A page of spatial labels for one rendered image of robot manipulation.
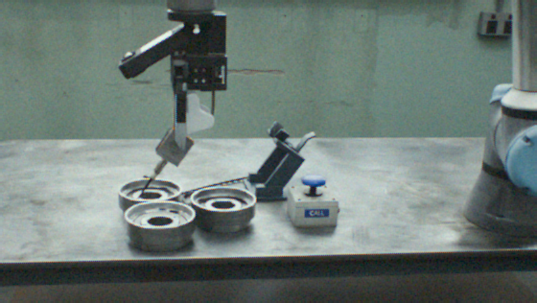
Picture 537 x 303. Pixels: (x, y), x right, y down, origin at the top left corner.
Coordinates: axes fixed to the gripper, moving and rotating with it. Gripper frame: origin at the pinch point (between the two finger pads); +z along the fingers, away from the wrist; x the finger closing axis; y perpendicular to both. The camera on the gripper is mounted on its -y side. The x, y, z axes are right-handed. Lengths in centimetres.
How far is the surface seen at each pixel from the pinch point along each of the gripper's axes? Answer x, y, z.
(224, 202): -0.7, 7.7, 10.8
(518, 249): -17, 51, 13
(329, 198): -5.1, 24.0, 8.8
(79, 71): 161, -26, 20
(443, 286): 16, 57, 38
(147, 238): -12.9, -5.4, 10.9
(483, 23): 148, 132, -1
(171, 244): -12.5, -1.9, 12.1
